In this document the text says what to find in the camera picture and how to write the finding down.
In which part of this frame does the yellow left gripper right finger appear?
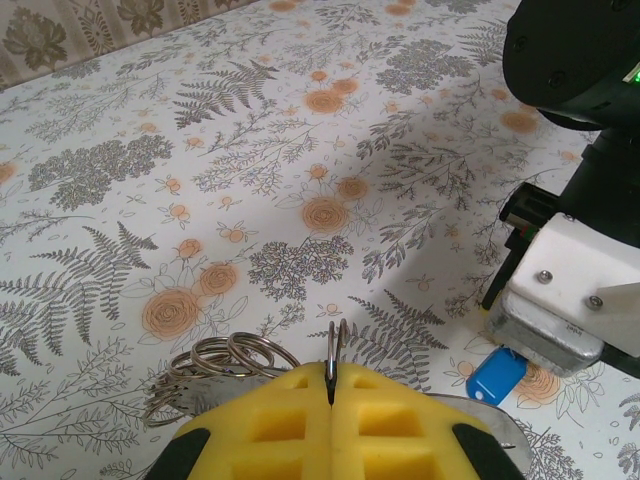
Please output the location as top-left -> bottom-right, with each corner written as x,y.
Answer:
332,362 -> 522,480

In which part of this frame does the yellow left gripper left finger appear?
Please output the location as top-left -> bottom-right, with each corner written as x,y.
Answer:
149,362 -> 335,480

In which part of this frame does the chain of silver keyrings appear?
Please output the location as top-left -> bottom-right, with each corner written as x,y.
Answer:
143,331 -> 302,428

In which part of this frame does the blue plastic key tag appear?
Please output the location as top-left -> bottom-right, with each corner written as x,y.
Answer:
464,347 -> 528,404

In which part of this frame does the floral patterned table cover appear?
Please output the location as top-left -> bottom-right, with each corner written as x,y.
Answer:
0,0 -> 640,480

